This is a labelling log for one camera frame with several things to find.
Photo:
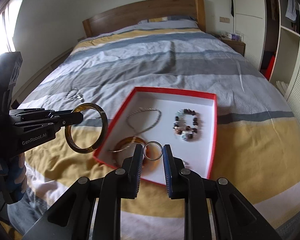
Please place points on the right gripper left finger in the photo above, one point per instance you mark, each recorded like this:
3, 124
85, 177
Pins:
91, 209

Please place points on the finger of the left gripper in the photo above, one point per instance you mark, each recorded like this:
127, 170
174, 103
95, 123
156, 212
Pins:
21, 127
36, 113

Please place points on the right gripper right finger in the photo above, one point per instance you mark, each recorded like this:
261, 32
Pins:
213, 208

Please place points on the large silver bangle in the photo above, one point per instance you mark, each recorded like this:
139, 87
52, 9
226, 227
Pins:
71, 93

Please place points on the amber bangle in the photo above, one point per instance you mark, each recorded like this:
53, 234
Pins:
124, 147

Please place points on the silver ring bangle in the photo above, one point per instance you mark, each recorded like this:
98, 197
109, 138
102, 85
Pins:
152, 151

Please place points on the red jewelry box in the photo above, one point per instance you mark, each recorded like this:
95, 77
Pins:
152, 111

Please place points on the striped duvet cover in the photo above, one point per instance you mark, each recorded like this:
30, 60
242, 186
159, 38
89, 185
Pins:
168, 83

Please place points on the window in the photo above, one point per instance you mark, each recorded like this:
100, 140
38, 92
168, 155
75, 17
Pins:
8, 19

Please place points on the red item in wardrobe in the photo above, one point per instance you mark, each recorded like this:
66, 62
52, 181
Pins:
269, 69

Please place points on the wooden nightstand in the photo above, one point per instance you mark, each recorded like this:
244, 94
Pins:
237, 46

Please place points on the grey pillow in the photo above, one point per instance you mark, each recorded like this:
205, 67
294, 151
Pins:
169, 22

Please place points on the wooden headboard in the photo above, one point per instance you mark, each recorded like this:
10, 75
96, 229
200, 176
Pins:
130, 14

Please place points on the white wardrobe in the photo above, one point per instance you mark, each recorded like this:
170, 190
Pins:
266, 32

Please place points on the striped hanging shirt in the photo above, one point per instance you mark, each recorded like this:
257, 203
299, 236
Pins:
291, 11

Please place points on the low white wall cabinet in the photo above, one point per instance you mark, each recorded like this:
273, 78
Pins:
37, 78

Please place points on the wall switch plate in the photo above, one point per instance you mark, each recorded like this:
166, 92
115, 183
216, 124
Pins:
224, 20

